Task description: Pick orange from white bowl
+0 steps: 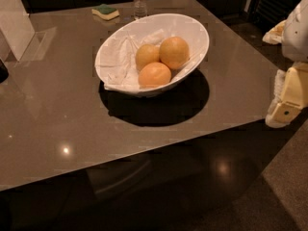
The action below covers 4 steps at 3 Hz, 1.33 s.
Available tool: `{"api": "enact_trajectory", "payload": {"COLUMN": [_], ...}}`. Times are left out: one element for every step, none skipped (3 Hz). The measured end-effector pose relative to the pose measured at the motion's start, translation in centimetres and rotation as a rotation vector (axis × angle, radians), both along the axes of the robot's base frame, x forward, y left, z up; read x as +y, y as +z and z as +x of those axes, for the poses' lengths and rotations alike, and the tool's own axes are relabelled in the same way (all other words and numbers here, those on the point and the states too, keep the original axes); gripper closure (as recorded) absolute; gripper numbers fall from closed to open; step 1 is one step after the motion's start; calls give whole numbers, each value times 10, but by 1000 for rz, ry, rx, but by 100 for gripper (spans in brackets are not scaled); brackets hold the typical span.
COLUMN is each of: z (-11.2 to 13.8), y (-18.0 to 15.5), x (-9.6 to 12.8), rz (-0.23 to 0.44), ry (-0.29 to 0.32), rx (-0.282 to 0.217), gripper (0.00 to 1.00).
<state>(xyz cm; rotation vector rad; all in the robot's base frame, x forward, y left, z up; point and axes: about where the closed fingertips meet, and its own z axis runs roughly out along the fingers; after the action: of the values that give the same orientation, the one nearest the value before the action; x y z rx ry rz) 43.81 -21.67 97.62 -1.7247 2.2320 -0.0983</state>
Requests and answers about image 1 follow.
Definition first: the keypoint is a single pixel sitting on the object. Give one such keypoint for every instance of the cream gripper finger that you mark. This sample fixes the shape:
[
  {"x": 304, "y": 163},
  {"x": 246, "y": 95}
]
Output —
[
  {"x": 290, "y": 95},
  {"x": 274, "y": 35}
]

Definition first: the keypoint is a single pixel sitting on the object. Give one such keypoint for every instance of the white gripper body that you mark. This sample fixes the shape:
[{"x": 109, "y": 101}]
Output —
[{"x": 296, "y": 36}]

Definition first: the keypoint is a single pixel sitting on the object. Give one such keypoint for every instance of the orange fruit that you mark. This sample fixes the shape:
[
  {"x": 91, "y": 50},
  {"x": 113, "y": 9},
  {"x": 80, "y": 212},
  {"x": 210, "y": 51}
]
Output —
[
  {"x": 174, "y": 52},
  {"x": 146, "y": 54},
  {"x": 154, "y": 75}
]

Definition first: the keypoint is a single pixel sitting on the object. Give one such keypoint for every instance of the white oval bowl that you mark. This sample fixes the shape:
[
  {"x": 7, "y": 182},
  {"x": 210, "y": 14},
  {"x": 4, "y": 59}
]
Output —
[{"x": 174, "y": 25}]

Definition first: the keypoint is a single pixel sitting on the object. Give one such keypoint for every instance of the clear plastic water bottle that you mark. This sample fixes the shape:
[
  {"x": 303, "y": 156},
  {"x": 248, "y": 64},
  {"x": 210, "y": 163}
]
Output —
[{"x": 140, "y": 9}]

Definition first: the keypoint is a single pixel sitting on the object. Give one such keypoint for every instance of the white paper napkin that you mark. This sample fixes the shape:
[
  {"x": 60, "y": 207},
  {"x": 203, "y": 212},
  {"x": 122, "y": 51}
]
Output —
[{"x": 115, "y": 62}]

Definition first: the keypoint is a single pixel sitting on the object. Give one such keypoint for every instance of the yellow green sponge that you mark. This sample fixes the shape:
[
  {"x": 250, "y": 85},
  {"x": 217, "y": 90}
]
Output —
[{"x": 105, "y": 12}]

